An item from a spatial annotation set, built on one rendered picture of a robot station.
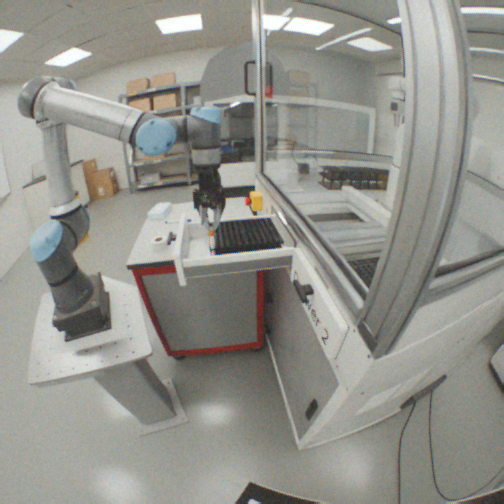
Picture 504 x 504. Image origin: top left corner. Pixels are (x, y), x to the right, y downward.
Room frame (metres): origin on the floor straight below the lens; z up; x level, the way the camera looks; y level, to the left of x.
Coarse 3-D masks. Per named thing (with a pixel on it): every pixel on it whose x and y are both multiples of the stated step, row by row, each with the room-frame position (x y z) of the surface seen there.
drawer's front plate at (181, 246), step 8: (184, 216) 0.77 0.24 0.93; (184, 224) 0.72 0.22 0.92; (184, 232) 0.69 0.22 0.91; (176, 240) 0.60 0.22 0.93; (184, 240) 0.66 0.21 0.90; (176, 248) 0.55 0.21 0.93; (184, 248) 0.63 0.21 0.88; (176, 256) 0.52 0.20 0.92; (184, 256) 0.60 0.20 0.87; (176, 264) 0.52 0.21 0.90; (184, 280) 0.52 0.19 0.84
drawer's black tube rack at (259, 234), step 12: (216, 228) 0.72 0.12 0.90; (228, 228) 0.72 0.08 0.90; (240, 228) 0.72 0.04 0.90; (252, 228) 0.72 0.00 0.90; (264, 228) 0.71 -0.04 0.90; (276, 228) 0.71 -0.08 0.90; (216, 240) 0.65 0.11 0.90; (228, 240) 0.64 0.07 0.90; (240, 240) 0.64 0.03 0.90; (252, 240) 0.64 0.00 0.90; (264, 240) 0.63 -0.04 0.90; (276, 240) 0.63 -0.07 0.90; (216, 252) 0.60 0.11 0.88; (228, 252) 0.62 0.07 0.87; (240, 252) 0.62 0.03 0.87
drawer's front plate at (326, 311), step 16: (304, 256) 0.50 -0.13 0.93; (304, 272) 0.46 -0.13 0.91; (320, 288) 0.38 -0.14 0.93; (304, 304) 0.43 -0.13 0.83; (320, 304) 0.35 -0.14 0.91; (320, 320) 0.34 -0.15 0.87; (336, 320) 0.28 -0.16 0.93; (320, 336) 0.32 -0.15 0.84; (336, 336) 0.27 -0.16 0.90; (336, 352) 0.26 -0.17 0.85
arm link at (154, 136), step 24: (24, 96) 0.39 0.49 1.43; (48, 96) 0.41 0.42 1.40; (72, 96) 0.43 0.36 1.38; (72, 120) 0.42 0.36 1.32; (96, 120) 0.43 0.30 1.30; (120, 120) 0.44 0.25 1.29; (144, 120) 0.45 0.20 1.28; (168, 120) 0.50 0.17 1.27; (144, 144) 0.43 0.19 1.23; (168, 144) 0.44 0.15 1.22
